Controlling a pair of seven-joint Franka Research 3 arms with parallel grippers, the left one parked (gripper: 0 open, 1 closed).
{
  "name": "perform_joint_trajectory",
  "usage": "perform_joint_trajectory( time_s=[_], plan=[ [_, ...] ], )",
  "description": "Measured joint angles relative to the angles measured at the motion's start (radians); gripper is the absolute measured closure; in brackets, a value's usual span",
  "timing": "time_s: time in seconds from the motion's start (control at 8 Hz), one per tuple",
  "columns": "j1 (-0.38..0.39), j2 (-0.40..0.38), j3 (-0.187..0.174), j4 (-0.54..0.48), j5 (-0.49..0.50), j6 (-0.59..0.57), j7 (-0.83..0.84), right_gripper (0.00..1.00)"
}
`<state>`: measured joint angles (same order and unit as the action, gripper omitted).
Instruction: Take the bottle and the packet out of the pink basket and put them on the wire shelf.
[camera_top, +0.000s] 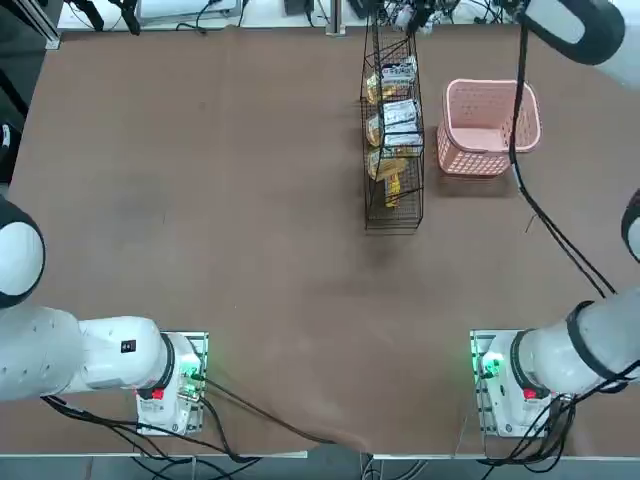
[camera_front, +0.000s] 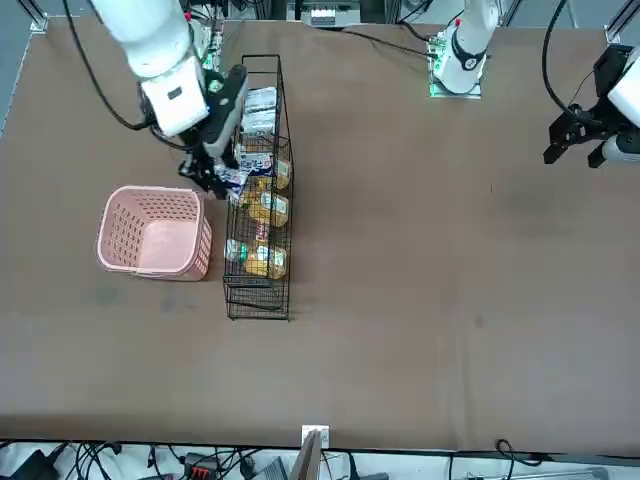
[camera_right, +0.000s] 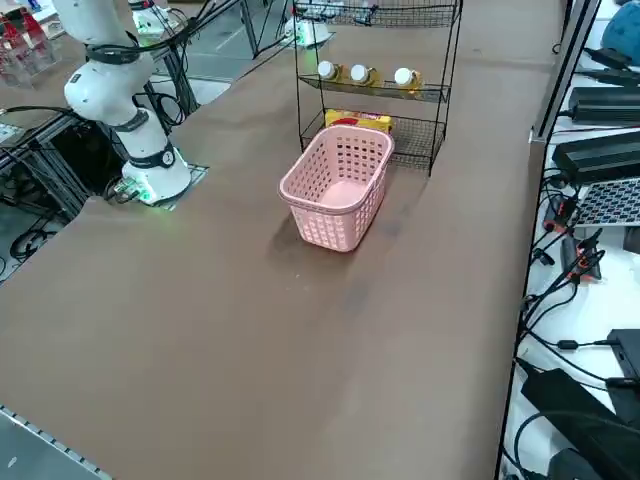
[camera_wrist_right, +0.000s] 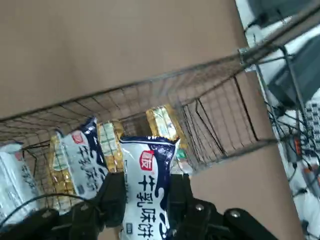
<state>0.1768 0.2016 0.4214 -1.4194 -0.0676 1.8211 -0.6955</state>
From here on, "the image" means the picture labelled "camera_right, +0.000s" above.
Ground pink plastic basket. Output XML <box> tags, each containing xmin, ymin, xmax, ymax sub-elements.
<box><xmin>277</xmin><ymin>124</ymin><xmax>396</xmax><ymax>254</ymax></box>

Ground yellow red biscuit box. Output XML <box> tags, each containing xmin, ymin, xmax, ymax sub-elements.
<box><xmin>323</xmin><ymin>108</ymin><xmax>395</xmax><ymax>135</ymax></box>

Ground red black clip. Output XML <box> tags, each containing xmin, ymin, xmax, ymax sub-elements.
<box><xmin>558</xmin><ymin>228</ymin><xmax>607</xmax><ymax>287</ymax></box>
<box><xmin>543</xmin><ymin>195</ymin><xmax>577</xmax><ymax>232</ymax></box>

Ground black metal stand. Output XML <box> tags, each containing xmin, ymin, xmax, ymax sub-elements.
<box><xmin>0</xmin><ymin>104</ymin><xmax>129</xmax><ymax>224</ymax></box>

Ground white device with green light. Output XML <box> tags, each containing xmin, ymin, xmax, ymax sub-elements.
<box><xmin>130</xmin><ymin>0</ymin><xmax>174</xmax><ymax>39</ymax></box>

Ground patterned flat board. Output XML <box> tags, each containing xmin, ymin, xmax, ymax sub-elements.
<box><xmin>573</xmin><ymin>177</ymin><xmax>640</xmax><ymax>230</ymax></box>

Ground black flat box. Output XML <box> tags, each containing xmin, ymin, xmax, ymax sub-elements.
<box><xmin>606</xmin><ymin>327</ymin><xmax>640</xmax><ymax>382</ymax></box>

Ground clear acrylic box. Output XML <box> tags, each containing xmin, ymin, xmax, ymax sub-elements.
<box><xmin>0</xmin><ymin>9</ymin><xmax>62</xmax><ymax>90</ymax></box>

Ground grey metal edge panel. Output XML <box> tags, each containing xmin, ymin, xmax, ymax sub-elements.
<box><xmin>0</xmin><ymin>403</ymin><xmax>114</xmax><ymax>480</ymax></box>

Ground blue cloth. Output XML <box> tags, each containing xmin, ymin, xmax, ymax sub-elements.
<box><xmin>601</xmin><ymin>0</ymin><xmax>640</xmax><ymax>50</ymax></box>

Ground black wire shelf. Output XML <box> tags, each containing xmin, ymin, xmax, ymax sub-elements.
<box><xmin>292</xmin><ymin>0</ymin><xmax>465</xmax><ymax>178</ymax></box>

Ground aluminium frame post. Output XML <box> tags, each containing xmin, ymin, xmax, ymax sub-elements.
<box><xmin>528</xmin><ymin>0</ymin><xmax>604</xmax><ymax>145</ymax></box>

